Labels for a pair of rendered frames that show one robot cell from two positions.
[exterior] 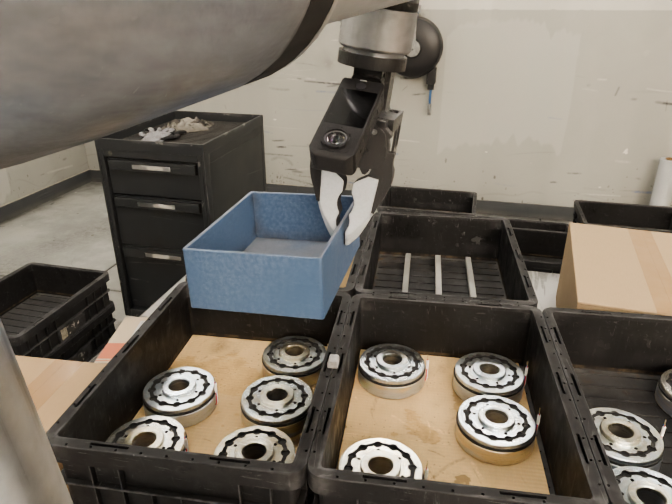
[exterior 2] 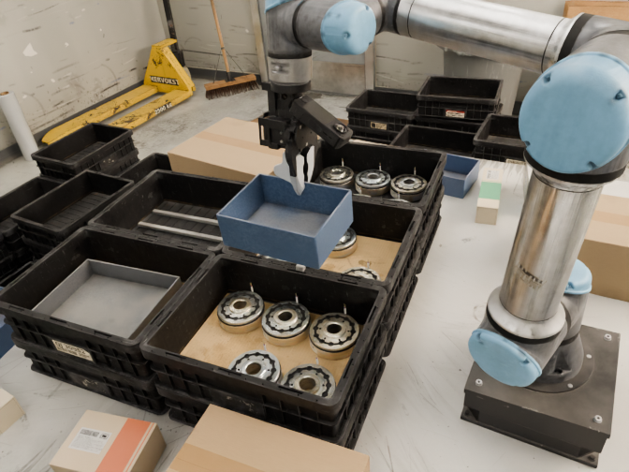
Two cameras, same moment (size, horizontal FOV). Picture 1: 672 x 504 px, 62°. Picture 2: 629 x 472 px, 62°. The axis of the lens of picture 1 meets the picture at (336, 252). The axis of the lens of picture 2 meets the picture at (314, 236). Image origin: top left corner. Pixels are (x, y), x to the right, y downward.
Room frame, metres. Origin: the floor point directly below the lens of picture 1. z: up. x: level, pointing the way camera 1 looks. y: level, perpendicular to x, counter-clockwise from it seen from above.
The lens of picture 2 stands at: (0.33, 0.82, 1.64)
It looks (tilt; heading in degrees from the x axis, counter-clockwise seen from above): 36 degrees down; 287
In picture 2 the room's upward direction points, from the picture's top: 6 degrees counter-clockwise
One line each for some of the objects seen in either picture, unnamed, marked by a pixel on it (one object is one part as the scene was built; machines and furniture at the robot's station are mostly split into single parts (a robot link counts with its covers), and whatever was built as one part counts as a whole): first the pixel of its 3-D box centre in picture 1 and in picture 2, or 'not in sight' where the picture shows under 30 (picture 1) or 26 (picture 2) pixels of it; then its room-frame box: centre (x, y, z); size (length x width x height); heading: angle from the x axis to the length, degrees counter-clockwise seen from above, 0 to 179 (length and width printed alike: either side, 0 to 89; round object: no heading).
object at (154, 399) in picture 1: (179, 388); (254, 371); (0.66, 0.23, 0.86); 0.10 x 0.10 x 0.01
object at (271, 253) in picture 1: (282, 246); (286, 217); (0.61, 0.06, 1.10); 0.20 x 0.15 x 0.07; 167
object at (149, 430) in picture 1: (144, 440); (307, 384); (0.55, 0.24, 0.86); 0.05 x 0.05 x 0.01
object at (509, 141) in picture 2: not in sight; (519, 176); (0.01, -1.42, 0.37); 0.40 x 0.30 x 0.45; 166
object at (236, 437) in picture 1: (254, 455); (334, 331); (0.53, 0.10, 0.86); 0.10 x 0.10 x 0.01
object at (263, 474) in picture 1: (227, 359); (267, 320); (0.65, 0.15, 0.92); 0.40 x 0.30 x 0.02; 171
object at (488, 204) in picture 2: not in sight; (490, 195); (0.20, -0.66, 0.73); 0.24 x 0.06 x 0.06; 84
